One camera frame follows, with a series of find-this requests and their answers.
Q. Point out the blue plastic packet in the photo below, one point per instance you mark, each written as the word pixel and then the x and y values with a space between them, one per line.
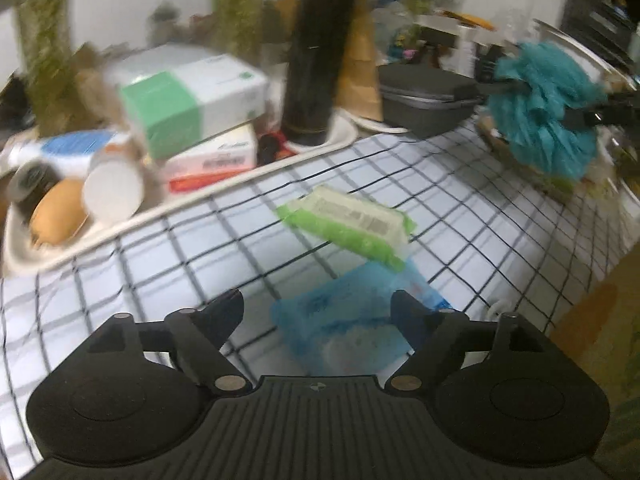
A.
pixel 340 310

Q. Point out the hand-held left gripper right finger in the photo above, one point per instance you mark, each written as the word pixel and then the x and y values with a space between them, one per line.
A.
pixel 410 312

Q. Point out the white tray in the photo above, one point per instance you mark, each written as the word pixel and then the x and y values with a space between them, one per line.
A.
pixel 150 220

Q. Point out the black storage rack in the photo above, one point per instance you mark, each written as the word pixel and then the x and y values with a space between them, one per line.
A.
pixel 605 10

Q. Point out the teal bath loofah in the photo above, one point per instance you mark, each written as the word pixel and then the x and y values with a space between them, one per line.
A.
pixel 540 100

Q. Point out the brown paper bag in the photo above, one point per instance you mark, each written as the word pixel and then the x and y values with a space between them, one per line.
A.
pixel 360 75

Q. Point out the white plate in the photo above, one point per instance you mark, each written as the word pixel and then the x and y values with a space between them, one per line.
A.
pixel 370 122

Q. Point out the red and white box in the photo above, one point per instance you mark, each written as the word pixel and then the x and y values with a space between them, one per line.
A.
pixel 215 160

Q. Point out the white paper cup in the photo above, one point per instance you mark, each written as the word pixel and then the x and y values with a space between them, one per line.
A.
pixel 112 192

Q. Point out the green and white box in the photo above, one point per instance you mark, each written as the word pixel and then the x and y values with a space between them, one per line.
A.
pixel 200 95

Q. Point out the tan oval object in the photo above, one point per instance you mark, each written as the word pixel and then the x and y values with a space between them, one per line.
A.
pixel 57 212

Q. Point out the small black jar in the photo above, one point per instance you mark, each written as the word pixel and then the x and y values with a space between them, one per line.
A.
pixel 32 182

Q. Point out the black checked white cloth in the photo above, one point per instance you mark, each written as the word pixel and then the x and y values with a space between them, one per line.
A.
pixel 475 210

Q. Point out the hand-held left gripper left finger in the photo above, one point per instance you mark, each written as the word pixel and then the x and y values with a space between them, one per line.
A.
pixel 222 316

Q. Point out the grey zip case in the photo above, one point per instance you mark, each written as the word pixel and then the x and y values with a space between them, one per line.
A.
pixel 425 100

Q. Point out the white and blue tube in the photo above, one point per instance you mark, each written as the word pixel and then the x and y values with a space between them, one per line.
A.
pixel 70 147

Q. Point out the black thermos bottle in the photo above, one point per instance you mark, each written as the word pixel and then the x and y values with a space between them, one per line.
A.
pixel 317 60

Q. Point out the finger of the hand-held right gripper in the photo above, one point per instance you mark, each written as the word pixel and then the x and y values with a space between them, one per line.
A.
pixel 500 87
pixel 582 119

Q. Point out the green wet wipes pack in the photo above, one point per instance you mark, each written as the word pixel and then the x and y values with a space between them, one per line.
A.
pixel 345 225

